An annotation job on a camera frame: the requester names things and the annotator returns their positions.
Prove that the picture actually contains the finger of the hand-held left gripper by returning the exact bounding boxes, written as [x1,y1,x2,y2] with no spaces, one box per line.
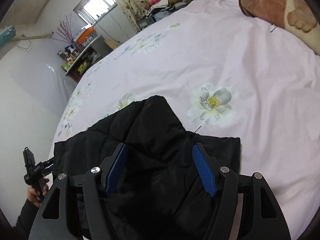
[37,156,55,177]

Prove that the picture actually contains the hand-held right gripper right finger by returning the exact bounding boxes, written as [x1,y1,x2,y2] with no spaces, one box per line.
[192,142,291,240]

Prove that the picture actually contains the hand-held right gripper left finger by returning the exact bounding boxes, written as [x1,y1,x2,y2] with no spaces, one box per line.
[29,142,129,240]

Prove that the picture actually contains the black puffer jacket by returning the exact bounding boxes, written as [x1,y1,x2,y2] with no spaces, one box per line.
[53,95,243,240]

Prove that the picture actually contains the person's left forearm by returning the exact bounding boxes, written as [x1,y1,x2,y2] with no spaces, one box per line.
[14,200,42,240]

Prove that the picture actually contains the pile of clothes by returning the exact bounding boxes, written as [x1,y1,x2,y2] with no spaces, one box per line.
[147,0,188,21]

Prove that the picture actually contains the person's left hand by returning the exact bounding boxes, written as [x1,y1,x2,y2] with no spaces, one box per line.
[26,177,50,208]

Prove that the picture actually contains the bed with floral sheet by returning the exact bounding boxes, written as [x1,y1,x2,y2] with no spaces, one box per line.
[49,0,320,240]

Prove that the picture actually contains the cluttered shelf unit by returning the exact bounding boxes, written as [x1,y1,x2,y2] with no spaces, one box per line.
[59,35,112,82]

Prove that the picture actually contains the teal covered air conditioner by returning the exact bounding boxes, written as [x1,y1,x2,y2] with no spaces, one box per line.
[0,25,16,52]

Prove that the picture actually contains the purple flower branches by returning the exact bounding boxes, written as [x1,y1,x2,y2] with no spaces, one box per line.
[51,14,76,46]

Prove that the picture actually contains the orange storage box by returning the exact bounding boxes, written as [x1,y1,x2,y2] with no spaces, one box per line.
[74,27,97,43]

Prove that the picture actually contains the black cardboard box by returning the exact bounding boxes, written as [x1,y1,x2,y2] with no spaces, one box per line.
[136,17,152,31]

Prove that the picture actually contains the window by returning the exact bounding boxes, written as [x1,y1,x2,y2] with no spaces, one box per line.
[73,0,118,21]

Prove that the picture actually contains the bear print plush pillow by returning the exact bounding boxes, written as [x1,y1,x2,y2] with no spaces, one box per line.
[239,0,320,56]

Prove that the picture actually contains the white wall pipe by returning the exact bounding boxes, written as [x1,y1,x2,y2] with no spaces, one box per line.
[12,31,55,42]

